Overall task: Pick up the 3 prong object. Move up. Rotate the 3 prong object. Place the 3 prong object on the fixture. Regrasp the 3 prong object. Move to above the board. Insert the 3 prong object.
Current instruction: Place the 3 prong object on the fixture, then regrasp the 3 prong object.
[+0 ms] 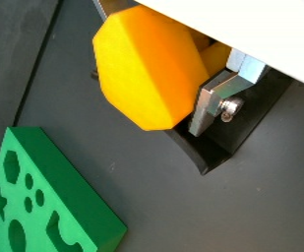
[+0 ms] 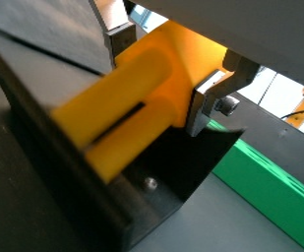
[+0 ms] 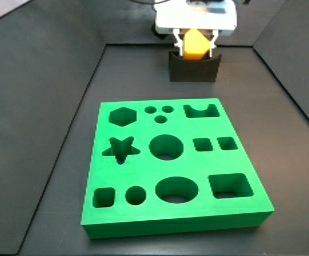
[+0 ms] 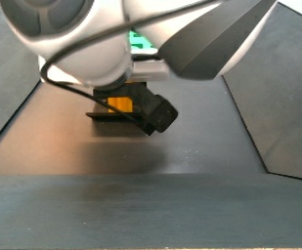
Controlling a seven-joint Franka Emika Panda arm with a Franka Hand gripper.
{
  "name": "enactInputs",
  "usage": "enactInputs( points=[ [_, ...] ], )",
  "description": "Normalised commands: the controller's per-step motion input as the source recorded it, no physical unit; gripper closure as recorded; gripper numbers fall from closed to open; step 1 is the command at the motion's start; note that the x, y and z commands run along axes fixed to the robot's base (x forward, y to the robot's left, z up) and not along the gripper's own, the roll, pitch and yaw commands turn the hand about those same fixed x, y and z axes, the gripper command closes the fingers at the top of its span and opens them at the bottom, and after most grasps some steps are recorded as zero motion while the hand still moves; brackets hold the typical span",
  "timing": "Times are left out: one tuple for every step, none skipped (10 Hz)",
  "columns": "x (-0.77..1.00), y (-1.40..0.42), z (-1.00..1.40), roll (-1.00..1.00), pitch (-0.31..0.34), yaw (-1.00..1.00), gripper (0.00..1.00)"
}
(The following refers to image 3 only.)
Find yellow three prong object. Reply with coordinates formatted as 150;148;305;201
184;29;210;61

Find black curved fixture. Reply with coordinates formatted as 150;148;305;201
169;51;222;82

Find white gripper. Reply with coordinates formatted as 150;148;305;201
154;0;237;58

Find green shape sorter block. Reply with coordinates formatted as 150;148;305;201
81;98;274;239

